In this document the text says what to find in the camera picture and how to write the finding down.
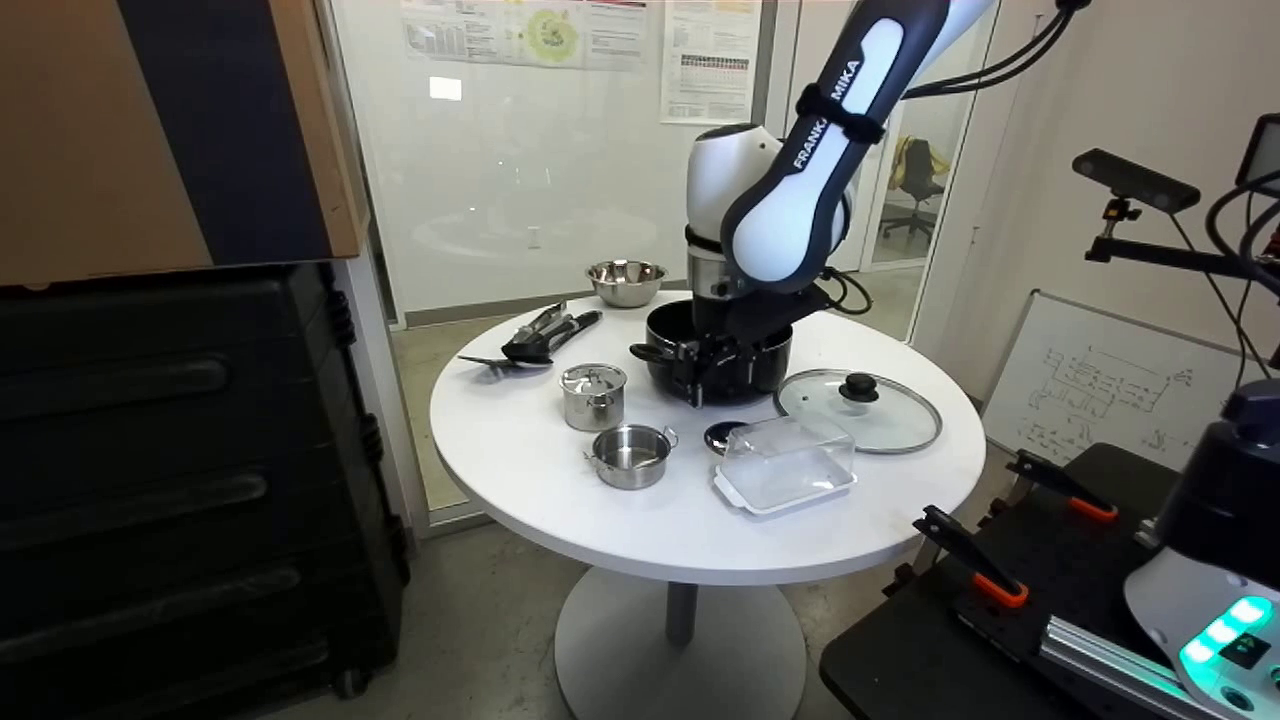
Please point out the black perforated workbench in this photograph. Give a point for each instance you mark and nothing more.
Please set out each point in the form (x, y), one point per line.
(907, 665)

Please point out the silver slotted spatula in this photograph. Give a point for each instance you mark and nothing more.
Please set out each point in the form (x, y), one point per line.
(501, 363)

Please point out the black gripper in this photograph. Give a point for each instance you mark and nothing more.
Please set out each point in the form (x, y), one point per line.
(720, 322)

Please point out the glass lid with black knob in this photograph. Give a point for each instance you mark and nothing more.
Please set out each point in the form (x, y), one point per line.
(856, 404)

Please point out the large black hard case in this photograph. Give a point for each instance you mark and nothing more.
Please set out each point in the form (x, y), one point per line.
(161, 466)

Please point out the poster with green circle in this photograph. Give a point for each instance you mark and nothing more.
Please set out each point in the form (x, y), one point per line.
(534, 28)

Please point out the small steel pot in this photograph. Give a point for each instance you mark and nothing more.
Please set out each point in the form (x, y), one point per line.
(593, 404)

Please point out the aluminium rail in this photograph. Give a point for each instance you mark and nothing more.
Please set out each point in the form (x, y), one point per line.
(1094, 663)

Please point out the whiteboard with drawings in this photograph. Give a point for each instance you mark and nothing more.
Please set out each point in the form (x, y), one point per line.
(1106, 387)

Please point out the clear plastic container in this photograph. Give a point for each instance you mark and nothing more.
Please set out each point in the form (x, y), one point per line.
(784, 477)

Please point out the large black pot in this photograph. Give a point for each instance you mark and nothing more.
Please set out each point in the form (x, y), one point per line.
(760, 372)

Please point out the black kitchen tongs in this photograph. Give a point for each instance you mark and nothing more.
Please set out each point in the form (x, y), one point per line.
(542, 336)

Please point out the black clamp with orange tip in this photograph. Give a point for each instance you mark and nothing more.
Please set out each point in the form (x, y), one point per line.
(967, 553)
(1064, 484)

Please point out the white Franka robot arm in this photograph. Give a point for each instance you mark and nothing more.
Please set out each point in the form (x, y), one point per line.
(800, 173)

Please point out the office chair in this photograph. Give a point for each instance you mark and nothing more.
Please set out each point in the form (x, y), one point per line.
(920, 182)

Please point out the white text poster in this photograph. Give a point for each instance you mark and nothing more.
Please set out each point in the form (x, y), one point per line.
(707, 61)

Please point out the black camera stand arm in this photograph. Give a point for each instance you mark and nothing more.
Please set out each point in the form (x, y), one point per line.
(1174, 253)

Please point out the small white paper note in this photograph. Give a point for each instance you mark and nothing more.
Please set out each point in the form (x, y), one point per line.
(444, 89)

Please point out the shallow steel pan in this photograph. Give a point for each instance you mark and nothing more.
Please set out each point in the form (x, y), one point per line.
(632, 459)

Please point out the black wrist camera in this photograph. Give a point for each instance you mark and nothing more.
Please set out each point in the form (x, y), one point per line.
(784, 305)

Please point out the brown cardboard box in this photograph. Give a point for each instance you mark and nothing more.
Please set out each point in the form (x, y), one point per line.
(83, 133)

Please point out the white table pedestal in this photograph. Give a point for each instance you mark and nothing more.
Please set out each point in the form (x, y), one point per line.
(681, 652)

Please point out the steel mixing bowl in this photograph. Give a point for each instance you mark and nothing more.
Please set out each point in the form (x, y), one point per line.
(627, 281)

